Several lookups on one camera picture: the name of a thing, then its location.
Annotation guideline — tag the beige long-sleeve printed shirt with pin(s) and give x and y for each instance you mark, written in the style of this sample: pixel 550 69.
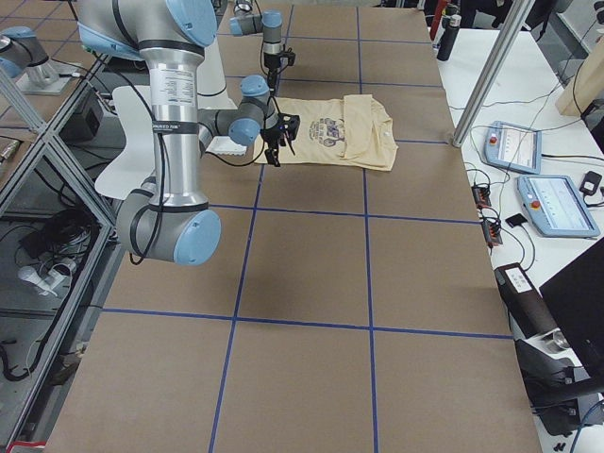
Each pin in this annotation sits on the beige long-sleeve printed shirt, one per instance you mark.
pixel 353 131

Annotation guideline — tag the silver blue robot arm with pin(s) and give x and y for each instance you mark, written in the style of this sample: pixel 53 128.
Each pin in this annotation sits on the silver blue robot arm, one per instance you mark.
pixel 168 217
pixel 247 20

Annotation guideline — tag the aluminium frame post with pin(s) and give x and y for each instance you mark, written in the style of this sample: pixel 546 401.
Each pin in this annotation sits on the aluminium frame post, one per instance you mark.
pixel 505 39

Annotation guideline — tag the black monitor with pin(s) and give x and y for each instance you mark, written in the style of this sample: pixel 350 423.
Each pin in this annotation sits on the black monitor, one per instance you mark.
pixel 574 298

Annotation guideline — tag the blue teach pendant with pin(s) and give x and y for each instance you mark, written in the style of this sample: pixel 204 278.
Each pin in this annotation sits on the blue teach pendant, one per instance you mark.
pixel 555 207
pixel 512 147

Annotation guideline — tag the near blue teach pendant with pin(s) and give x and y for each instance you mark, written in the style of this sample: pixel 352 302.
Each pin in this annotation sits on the near blue teach pendant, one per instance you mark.
pixel 555 207

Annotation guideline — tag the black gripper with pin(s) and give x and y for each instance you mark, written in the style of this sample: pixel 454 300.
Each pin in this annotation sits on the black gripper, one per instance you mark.
pixel 271 65
pixel 272 134

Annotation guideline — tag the far blue teach pendant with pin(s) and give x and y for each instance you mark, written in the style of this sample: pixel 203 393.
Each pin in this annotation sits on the far blue teach pendant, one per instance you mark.
pixel 512 147

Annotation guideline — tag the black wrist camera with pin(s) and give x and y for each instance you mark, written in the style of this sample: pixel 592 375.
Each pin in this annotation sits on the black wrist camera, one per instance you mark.
pixel 288 125
pixel 288 57

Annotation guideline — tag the white plastic chair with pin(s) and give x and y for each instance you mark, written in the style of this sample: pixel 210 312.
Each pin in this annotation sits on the white plastic chair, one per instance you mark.
pixel 137 161

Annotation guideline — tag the black water bottle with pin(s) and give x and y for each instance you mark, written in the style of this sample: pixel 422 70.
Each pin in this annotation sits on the black water bottle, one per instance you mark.
pixel 449 37

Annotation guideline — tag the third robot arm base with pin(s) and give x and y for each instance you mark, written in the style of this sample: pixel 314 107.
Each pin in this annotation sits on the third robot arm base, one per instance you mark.
pixel 23 58

